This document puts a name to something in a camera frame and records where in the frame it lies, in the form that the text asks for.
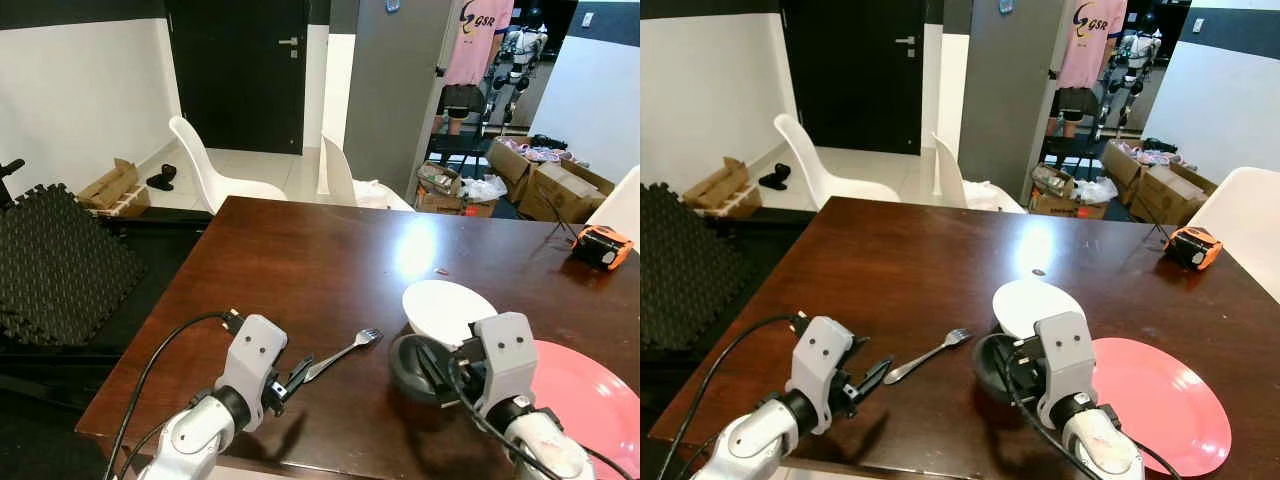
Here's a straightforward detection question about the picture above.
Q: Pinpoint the black bowl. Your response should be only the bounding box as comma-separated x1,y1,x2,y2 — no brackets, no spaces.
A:
973,333,1046,406
388,333,471,406

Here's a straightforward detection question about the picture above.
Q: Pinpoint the white plate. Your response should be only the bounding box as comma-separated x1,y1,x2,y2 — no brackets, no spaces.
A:
402,280,498,347
992,278,1087,341

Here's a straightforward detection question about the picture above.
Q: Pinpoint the silver metal fork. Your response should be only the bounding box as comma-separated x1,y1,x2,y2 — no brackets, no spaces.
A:
300,327,385,384
884,328,973,386

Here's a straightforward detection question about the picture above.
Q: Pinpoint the red plate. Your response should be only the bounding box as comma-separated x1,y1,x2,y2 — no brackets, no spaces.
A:
528,340,641,479
1088,338,1233,477

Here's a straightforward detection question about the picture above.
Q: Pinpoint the cardboard box with packaging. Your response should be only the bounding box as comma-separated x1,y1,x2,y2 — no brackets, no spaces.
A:
1029,164,1113,220
414,163,499,218

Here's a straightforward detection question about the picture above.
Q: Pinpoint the white plastic chair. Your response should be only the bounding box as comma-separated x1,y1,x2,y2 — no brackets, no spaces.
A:
1185,167,1280,303
773,113,902,212
318,134,417,212
168,115,289,214
585,165,641,243
930,132,1027,214

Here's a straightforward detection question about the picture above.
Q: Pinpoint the white plastic bag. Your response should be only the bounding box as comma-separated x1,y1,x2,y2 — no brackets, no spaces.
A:
460,174,510,203
1074,176,1120,205

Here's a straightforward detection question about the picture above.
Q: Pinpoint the orange black tape measure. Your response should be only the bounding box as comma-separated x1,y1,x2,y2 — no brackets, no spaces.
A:
1163,226,1224,272
572,225,634,272

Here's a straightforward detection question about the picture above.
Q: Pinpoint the black foam mat stack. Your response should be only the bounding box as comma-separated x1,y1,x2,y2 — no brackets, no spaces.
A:
0,184,147,347
640,183,757,351

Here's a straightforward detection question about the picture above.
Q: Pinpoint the large closed cardboard box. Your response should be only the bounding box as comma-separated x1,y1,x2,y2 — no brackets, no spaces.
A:
518,160,617,224
1130,163,1219,227

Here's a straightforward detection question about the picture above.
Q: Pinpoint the cardboard box with pink cloth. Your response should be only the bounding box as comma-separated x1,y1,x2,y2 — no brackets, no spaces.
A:
486,136,573,201
1100,138,1183,203

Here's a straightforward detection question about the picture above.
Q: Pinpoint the small open cardboard box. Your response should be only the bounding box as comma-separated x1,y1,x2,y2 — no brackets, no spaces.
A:
77,158,152,218
682,157,762,219

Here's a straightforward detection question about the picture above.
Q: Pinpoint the black door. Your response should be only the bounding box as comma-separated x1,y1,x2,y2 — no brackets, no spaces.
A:
782,0,926,156
165,0,310,156

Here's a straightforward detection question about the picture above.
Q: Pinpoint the white black humanoid robot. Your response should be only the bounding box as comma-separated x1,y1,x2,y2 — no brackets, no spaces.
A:
1100,27,1164,127
488,24,550,127

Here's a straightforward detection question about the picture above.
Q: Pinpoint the pink printed T-shirt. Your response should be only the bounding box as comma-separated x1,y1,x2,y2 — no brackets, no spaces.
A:
443,0,517,87
1057,0,1130,90

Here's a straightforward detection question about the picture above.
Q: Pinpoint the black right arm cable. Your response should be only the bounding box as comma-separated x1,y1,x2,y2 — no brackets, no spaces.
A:
440,345,641,480
995,345,1186,480

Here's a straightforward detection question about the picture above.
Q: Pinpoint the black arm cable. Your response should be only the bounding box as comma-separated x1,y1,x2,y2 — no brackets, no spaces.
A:
103,309,247,480
440,345,641,480
655,314,809,480
995,345,1186,480

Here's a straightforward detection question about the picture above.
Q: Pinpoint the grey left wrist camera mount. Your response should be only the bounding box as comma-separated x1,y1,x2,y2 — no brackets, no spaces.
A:
215,314,290,433
787,316,857,433

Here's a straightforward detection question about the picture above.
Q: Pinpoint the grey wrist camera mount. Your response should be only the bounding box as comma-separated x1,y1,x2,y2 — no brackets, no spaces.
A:
787,316,857,433
455,312,541,421
215,314,290,433
1033,312,1099,429

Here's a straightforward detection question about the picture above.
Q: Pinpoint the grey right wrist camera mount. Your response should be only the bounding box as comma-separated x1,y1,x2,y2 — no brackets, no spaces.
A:
1033,312,1099,429
455,312,541,421

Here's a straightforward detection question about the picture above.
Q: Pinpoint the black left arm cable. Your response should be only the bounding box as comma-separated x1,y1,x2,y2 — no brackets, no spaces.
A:
103,309,247,480
655,314,809,480

